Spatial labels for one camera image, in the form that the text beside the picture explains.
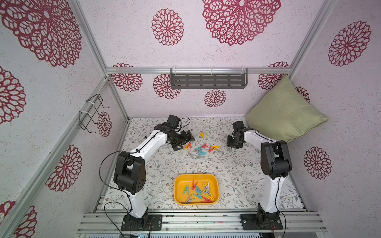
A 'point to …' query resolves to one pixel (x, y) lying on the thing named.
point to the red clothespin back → (194, 185)
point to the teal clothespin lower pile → (201, 152)
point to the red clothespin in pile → (210, 149)
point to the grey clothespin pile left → (192, 155)
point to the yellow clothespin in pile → (215, 147)
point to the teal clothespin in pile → (200, 148)
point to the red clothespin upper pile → (204, 146)
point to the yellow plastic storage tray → (206, 182)
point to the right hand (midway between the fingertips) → (228, 142)
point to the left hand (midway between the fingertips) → (190, 143)
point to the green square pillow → (283, 113)
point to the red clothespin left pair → (189, 145)
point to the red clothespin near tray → (206, 200)
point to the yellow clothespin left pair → (185, 147)
